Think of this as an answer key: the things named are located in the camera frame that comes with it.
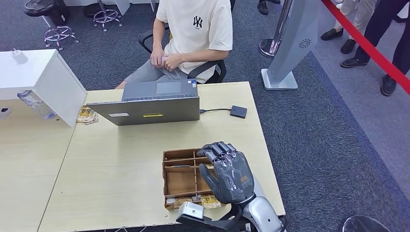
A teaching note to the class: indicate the red barrier belt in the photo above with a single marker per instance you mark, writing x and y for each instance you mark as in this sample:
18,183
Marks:
368,48

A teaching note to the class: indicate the bystander person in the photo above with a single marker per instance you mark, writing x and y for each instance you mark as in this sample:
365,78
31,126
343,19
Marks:
262,7
378,28
388,86
352,12

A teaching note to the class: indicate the black card reader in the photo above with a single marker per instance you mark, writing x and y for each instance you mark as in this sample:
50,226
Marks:
238,112

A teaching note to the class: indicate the white round device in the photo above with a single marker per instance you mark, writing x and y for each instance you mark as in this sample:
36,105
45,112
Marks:
4,112

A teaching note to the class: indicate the grey kiosk stand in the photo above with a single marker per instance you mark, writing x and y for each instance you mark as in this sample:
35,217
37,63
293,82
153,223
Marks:
294,35

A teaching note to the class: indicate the chrome stool with black seat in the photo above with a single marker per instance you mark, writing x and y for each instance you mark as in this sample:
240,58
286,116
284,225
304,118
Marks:
38,6
107,16

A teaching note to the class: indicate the black office chair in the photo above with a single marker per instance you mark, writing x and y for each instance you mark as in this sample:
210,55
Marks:
208,69

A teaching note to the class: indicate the grey laptop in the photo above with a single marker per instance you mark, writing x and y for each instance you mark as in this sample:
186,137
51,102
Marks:
150,110

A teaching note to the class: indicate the clear plastic bottle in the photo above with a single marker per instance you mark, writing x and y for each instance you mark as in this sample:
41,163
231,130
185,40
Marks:
35,102

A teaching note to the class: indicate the person's left forearm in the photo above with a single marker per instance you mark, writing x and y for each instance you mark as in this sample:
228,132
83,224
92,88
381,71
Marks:
200,56

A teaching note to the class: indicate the person's left hand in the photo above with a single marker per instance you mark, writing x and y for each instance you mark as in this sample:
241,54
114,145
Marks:
174,61

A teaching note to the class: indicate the yellow printed room key card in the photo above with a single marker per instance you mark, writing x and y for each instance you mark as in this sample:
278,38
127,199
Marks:
183,203
211,201
209,166

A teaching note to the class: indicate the chrome stanchion post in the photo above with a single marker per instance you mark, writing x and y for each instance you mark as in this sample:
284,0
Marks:
272,44

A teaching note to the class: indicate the white power adapter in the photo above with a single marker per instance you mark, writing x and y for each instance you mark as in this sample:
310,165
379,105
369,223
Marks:
20,56

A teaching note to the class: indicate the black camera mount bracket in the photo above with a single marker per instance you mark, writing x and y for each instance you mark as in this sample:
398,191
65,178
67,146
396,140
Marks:
205,224

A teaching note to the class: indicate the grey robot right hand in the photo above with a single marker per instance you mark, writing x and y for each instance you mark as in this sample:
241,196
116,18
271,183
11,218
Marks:
232,179

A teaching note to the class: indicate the person's right hand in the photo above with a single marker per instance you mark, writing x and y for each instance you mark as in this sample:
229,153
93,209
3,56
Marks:
157,57

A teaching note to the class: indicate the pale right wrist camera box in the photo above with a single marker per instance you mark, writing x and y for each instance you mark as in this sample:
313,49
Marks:
191,210

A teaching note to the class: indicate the wooden compartment organizer box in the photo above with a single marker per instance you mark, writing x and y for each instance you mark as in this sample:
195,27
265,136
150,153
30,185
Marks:
181,181

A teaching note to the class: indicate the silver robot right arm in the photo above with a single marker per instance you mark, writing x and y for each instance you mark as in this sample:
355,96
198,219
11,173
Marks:
262,214

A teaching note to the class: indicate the round glossy stool seat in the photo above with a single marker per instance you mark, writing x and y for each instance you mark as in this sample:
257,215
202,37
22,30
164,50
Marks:
362,224

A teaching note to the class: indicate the person's right forearm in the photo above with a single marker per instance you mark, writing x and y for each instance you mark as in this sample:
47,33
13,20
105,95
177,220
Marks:
158,33

